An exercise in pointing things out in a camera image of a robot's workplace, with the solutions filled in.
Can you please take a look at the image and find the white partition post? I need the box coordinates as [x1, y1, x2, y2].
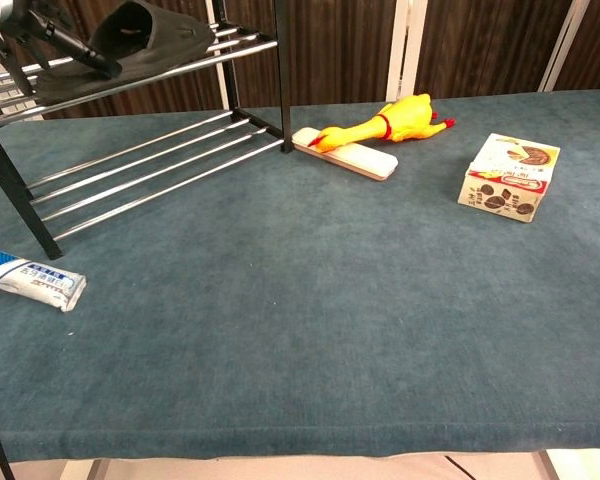
[207, 0, 232, 111]
[537, 0, 592, 94]
[385, 0, 429, 104]

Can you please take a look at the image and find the blue table cloth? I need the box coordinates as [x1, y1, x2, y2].
[0, 89, 600, 464]

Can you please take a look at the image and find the blue white toothpaste tube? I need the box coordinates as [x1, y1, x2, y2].
[0, 243, 88, 313]

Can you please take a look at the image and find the black metal shoe rack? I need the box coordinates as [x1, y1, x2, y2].
[0, 0, 295, 261]

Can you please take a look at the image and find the black rubber slipper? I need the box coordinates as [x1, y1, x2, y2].
[33, 0, 216, 106]

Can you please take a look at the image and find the yellow rubber chicken toy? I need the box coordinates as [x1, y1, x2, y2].
[307, 93, 457, 154]

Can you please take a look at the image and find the cream snack box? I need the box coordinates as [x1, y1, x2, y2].
[457, 132, 562, 224]

